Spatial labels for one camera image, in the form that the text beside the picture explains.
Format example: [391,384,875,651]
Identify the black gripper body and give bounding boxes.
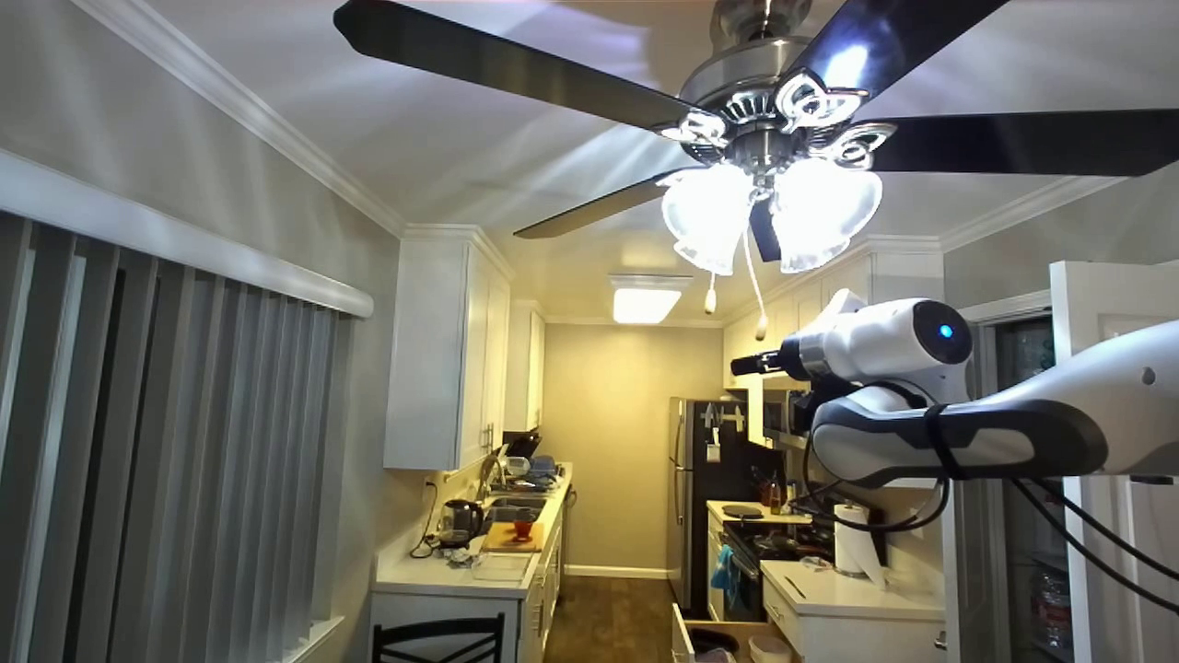
[729,344,807,379]

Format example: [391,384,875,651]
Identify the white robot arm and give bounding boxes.
[729,290,1179,487]

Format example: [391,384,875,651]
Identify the black refrigerator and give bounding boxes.
[669,398,777,616]

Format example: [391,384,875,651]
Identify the ceiling fan with lights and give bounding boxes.
[327,0,1179,280]

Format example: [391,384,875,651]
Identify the white kitchen counter right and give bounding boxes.
[708,502,944,663]

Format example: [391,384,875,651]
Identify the white kitchen counter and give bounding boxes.
[708,502,944,663]
[368,475,570,663]

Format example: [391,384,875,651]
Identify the white upper kitchen cabinet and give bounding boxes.
[384,233,513,473]

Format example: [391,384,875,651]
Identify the white kitchen counter left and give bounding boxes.
[368,475,570,663]

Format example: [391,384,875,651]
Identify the black chair back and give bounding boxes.
[373,616,504,663]

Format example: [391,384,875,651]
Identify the vertical window blinds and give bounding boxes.
[0,215,338,663]

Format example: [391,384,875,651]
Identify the white blinds valance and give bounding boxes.
[0,151,373,318]

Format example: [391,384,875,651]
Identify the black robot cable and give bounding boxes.
[805,401,1179,619]

